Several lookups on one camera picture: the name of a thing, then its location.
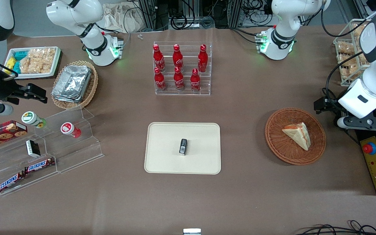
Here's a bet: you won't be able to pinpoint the rice cracker snack pack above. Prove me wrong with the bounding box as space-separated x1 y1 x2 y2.
39 48 57 73
20 49 41 74

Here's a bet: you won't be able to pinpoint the oval light wicker basket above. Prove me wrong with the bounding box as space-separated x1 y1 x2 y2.
51 60 99 110

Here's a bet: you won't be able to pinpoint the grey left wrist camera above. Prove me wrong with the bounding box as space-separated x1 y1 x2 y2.
336 115 376 132

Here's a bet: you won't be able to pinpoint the beige cloth bag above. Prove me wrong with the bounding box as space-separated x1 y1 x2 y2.
102 3 145 33

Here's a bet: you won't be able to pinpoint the white wire rack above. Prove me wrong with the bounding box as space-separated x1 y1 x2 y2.
333 19 372 87

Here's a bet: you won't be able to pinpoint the triangular sandwich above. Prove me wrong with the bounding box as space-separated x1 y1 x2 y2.
282 122 311 151

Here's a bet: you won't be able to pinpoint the green lid yogurt cup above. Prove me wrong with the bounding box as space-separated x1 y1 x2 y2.
21 111 47 129

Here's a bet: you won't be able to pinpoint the round brown wicker basket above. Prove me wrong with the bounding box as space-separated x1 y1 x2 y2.
265 108 326 165

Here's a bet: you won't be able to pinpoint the red cola bottle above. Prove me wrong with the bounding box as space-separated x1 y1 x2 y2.
197 44 209 73
173 66 185 91
153 44 166 72
153 67 167 92
190 68 201 92
172 44 184 72

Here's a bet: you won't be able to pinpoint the red lid yogurt cup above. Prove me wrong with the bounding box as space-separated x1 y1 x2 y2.
60 122 82 138

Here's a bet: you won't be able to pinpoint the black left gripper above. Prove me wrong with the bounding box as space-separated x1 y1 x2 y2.
314 97 348 117

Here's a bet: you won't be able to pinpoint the rice cracker bag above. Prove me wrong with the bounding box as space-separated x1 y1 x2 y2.
337 41 355 55
339 65 365 81
338 54 359 67
352 24 368 37

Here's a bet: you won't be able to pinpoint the clear acrylic bottle rack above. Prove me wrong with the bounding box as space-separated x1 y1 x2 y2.
153 41 213 96

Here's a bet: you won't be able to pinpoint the black and white small carton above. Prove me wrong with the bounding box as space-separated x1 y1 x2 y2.
25 139 41 158

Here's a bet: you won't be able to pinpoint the white rectangular snack tray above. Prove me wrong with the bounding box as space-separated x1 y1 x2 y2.
7 46 61 80

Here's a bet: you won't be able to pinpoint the clear acrylic stepped shelf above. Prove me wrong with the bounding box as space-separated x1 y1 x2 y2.
0 106 105 197

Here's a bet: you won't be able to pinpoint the stacked aluminium foil containers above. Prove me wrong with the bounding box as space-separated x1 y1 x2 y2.
51 65 92 103

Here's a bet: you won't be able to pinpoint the aluminium frame post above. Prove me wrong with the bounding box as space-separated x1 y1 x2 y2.
138 0 158 32

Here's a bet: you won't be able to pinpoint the black floor cables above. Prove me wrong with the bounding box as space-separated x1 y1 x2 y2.
293 220 376 235

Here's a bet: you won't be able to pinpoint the coiled black cable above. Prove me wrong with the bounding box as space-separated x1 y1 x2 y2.
170 13 189 31

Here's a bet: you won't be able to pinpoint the cream plastic serving tray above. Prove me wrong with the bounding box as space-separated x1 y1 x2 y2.
144 122 222 175

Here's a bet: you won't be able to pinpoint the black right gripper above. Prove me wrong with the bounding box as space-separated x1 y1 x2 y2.
0 70 48 105

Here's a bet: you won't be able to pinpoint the Snickers chocolate bar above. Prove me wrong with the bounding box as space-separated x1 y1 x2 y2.
0 171 26 194
24 158 55 174

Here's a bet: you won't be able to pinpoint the red cookie box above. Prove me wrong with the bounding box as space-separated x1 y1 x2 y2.
0 120 28 151

